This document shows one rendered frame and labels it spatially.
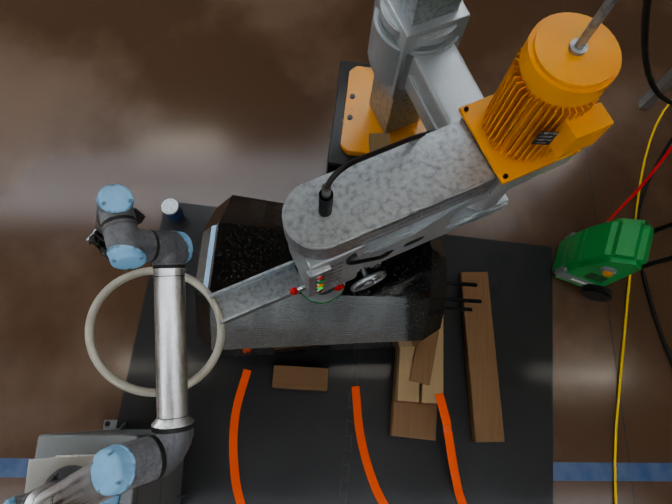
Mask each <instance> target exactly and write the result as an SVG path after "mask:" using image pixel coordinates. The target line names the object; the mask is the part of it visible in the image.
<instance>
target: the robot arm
mask: <svg viewBox="0 0 672 504"><path fill-rule="evenodd" d="M96 203H97V207H96V219H95V225H96V228H95V229H94V231H93V233H92V234H91V235H90V236H89V237H88V238H87V239H86V240H89V245H90V244H91V243H93V244H94V245H95V246H96V247H97V246H98V245H99V246H98V247H97V248H98V249H99V250H100V254H102V255H103V256H104V257H105V256H106V259H108V258H109V261H110V264H111V265H112V266H113V267H115V268H117V269H122V270H128V269H135V268H138V267H141V266H142V265H144V264H145V263H146V262H152V266H153V272H154V318H155V364H156V410H157V418H156V419H155V421H154V422H153V423H152V424H151V433H150V435H149V436H146V437H142V438H139V439H135V440H131V441H128V442H124V443H120V444H114V445H110V446H108V447H106V448H104V449H101V450H100V451H99V452H98V453H97V454H96V455H95V456H94V458H93V462H91V463H89V464H88V465H86V466H84V467H82V466H77V465H68V466H64V467H62V468H60V469H58V470H56V471H55V472H54V473H53V474H51V475H50V477H49V478H48V479H47V480H46V482H45V484H43V485H41V486H39V487H37V488H35V489H34V490H32V491H30V492H28V493H25V494H22V495H18V496H13V497H12V498H10V499H7V500H6V501H5V502H4V504H119V503H120V500H121V494H122V493H124V492H126V491H129V490H131V489H133V488H135V487H138V486H141V485H143V484H146V483H149V482H152V481H155V480H159V479H161V478H164V477H165V476H167V475H169V474H170V473H171V472H172V471H173V470H174V469H175V468H176V467H177V466H178V465H179V464H180V462H181V461H182V460H183V458H184V457H185V455H186V453H187V451H188V450H189V447H190V445H191V442H192V439H193V436H194V419H193V418H192V417H191V416H190V415H189V413H188V375H187V335H186V294H185V270H186V263H187V262H188V261H189V260H190V259H191V257H192V253H193V245H192V241H191V239H190V237H189V236H188V235H187V234H186V233H184V232H179V231H175V230H171V231H164V230H149V229H139V228H138V224H140V223H142V221H143V220H144V218H145V216H144V215H143V214H142V213H141V212H140V211H139V210H138V209H137V208H133V204H134V197H133V194H132V192H131V191H130V190H129V189H128V188H127V187H125V186H123V185H119V184H110V185H106V186H104V187H103V188H101V189H100V191H99V192H98V195H97V197H96ZM93 237H94V239H93ZM91 240H92V241H91Z"/></svg>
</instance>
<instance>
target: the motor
mask: <svg viewBox="0 0 672 504"><path fill-rule="evenodd" d="M592 19H593V18H592V17H589V16H587V15H583V14H579V13H571V12H564V13H557V14H553V15H550V16H548V17H546V18H544V19H542V20H541V21H540V22H539V23H537V25H536V26H535V27H534V28H533V30H532V31H531V33H530V35H529V37H528V39H527V40H526V42H525V44H524V46H523V48H522V47H521V49H520V50H519V52H518V53H517V55H516V57H515V58H514V60H513V62H512V64H511V66H510V67H509V69H508V71H507V73H506V74H505V76H504V78H503V80H502V82H501V83H500V85H499V87H498V89H497V91H496V92H495V94H493V95H490V96H488V97H485V98H483V99H480V100H478V101H475V102H473V103H470V104H467V105H465V106H462V107H460V108H459V112H460V114H461V116H462V117H463V119H464V121H465V122H466V124H467V126H468V128H469V129H470V131H471V133H472V135H473V136H474V138H475V140H476V141H477V143H478V145H479V147H480V148H481V150H482V152H483V154H484V155H485V157H486V159H487V161H488V162H489V164H490V166H491V167H492V169H493V171H494V173H495V174H496V176H497V178H498V180H499V181H500V183H501V185H503V184H505V183H508V182H510V181H512V180H515V179H517V178H520V177H522V176H524V175H527V174H529V173H531V172H534V171H536V170H538V169H541V168H543V167H545V166H548V165H550V164H552V163H555V162H557V161H559V160H562V159H564V158H566V157H569V156H571V155H573V154H576V153H578V152H580V151H581V149H582V148H585V147H587V146H589V145H592V144H593V143H594V142H595V141H596V140H597V139H598V138H599V137H600V136H601V135H602V134H603V133H604V132H605V131H606V130H607V129H608V128H610V127H611V126H612V125H613V123H614V121H613V120H612V118H611V117H610V115H609V114H608V112H607V111H606V109H605V108H604V106H603V105H602V103H597V104H595V103H596V102H597V101H598V100H599V97H600V96H601V95H602V93H603V92H604V91H605V90H606V89H607V88H608V86H609V85H610V84H611V83H612V82H613V81H614V79H615V78H616V77H617V75H618V74H619V71H620V68H621V63H622V54H621V49H620V46H619V43H618V42H617V40H616V38H615V36H614V35H613V34H612V33H611V31H610V30H609V29H608V28H607V27H606V26H604V25H603V24H602V23H601V24H600V26H599V27H598V28H597V30H596V31H595V33H594V34H593V35H592V37H591V38H590V39H589V41H588V42H587V44H588V50H587V51H586V53H585V54H584V55H582V56H575V55H573V54H571V53H570V52H569V49H568V45H569V44H570V42H571V41H572V40H573V39H575V38H579V37H580V36H581V34H582V33H583V32H584V30H585V29H586V27H587V26H588V24H589V23H590V22H591V20H592ZM594 104H595V105H594Z"/></svg>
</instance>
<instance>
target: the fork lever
mask: <svg viewBox="0 0 672 504"><path fill-rule="evenodd" d="M295 265H296V264H295V262H294V260H292V261H289V262H287V263H284V264H282V265H279V266H277V267H275V268H272V269H270V270H267V271H265V272H263V273H260V274H258V275H255V276H253V277H250V278H248V279H246V280H243V281H241V282H238V283H236V284H233V285H231V286H229V287H226V288H224V289H221V290H219V291H217V292H214V293H212V294H209V295H208V296H209V298H213V297H215V298H216V300H217V301H218V303H219V305H220V307H221V310H222V313H223V316H224V319H222V320H220V321H218V322H219V324H223V323H225V324H227V323H229V322H232V321H234V320H236V319H239V318H241V317H243V316H246V315H248V314H250V313H253V312H255V311H257V310H260V309H262V308H264V307H267V306H269V305H271V304H274V303H276V302H279V301H281V300H283V299H286V298H288V297H290V296H293V295H291V294H290V289H291V288H292V287H296V288H298V287H300V286H303V283H302V281H301V279H300V277H299V274H298V272H297V270H296V268H295Z"/></svg>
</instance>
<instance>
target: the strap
mask: <svg viewBox="0 0 672 504"><path fill-rule="evenodd" d="M250 374H251V371H250V370H246V369H244V370H243V373H242V376H241V379H240V382H239V386H238V389H237V392H236V395H235V399H234V403H233V408H232V413H231V420H230V430H229V461H230V474H231V482H232V489H233V493H234V498H235V501H236V504H245V500H244V497H243V493H242V489H241V484H240V477H239V467H238V448H237V438H238V423H239V415H240V409H241V405H242V401H243V397H244V394H245V390H246V387H247V384H248V381H249V377H250ZM351 387H352V399H353V412H354V423H355V431H356V437H357V442H358V447H359V451H360V455H361V459H362V463H363V466H364V469H365V472H366V475H367V478H368V481H369V484H370V487H371V489H372V491H373V494H374V496H375V498H376V500H377V502H378V504H388V502H387V500H386V499H385V497H384V495H383V493H382V491H381V489H380V486H379V484H378V481H377V479H376V476H375V473H374V470H373V467H372V464H371V461H370V457H369V453H368V449H367V445H366V440H365V435H364V429H363V422H362V410H361V398H360V386H351ZM435 397H436V401H437V405H438V408H439V412H440V416H441V419H442V424H443V430H444V437H445V443H446V450H447V456H448V463H449V468H450V473H451V478H452V483H453V489H454V493H455V496H456V499H457V502H458V504H467V503H466V500H465V497H464V494H463V490H462V486H461V481H460V475H459V471H458V465H457V459H456V453H455V446H454V440H453V434H452V429H451V420H450V416H449V412H448V409H447V405H446V402H445V398H444V394H443V393H440V394H436V395H435Z"/></svg>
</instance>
